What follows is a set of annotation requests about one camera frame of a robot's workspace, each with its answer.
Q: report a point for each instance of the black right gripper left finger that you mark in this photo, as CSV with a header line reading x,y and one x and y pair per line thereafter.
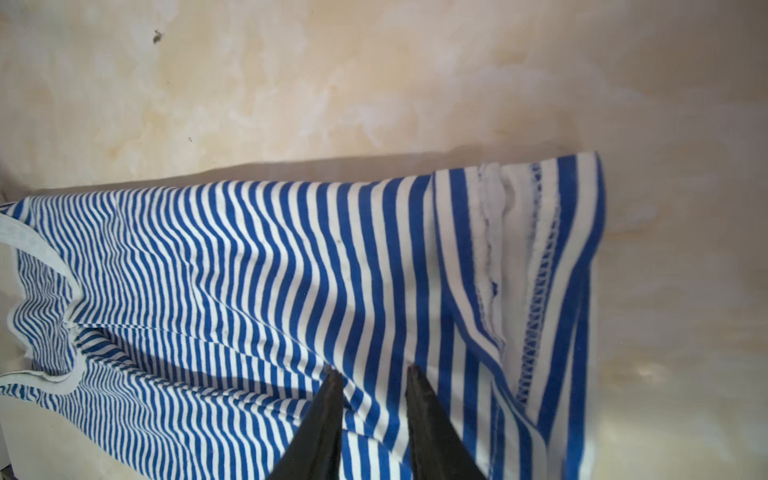
x,y
315,451

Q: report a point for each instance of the blue white striped tank top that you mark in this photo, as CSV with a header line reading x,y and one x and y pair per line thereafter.
x,y
187,330

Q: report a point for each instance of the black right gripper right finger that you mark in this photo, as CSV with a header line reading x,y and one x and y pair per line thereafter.
x,y
436,450

